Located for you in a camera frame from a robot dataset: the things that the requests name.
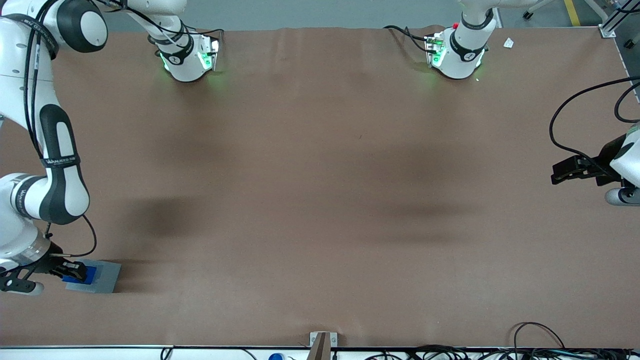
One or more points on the small black foot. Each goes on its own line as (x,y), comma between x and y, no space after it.
(629,44)

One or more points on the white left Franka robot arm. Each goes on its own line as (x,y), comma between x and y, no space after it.
(457,60)

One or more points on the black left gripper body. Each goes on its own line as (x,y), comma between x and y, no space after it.
(603,162)

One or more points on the small white paper scrap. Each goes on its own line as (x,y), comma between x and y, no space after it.
(508,43)

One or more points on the white chair leg with caster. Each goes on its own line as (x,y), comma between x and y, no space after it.
(527,15)

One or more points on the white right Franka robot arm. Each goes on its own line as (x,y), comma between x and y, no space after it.
(20,75)

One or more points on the small blue cap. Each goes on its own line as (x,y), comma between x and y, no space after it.
(276,356)

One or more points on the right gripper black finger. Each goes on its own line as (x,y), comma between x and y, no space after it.
(72,276)
(70,266)

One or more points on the blue plastic insert part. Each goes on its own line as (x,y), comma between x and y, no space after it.
(91,276)

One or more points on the brown table cover sheet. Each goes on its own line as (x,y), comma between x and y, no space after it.
(320,200)

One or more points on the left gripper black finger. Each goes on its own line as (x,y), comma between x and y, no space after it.
(572,165)
(567,177)

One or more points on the aluminium frame profile post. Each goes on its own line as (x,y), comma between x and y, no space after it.
(607,31)

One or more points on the metal bracket with brown post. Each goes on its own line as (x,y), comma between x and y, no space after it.
(322,345)

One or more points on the gray base block with recess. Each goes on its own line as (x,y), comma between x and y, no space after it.
(107,277)

